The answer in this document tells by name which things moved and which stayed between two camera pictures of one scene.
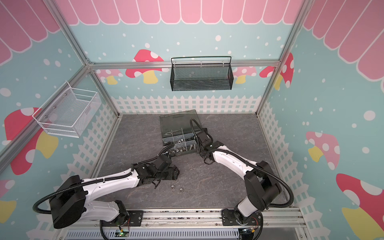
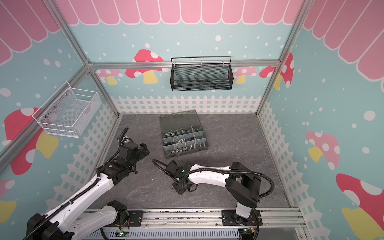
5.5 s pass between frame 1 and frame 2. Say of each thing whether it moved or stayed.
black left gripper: moved
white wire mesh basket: stayed
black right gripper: moved
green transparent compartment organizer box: stayed
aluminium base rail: stayed
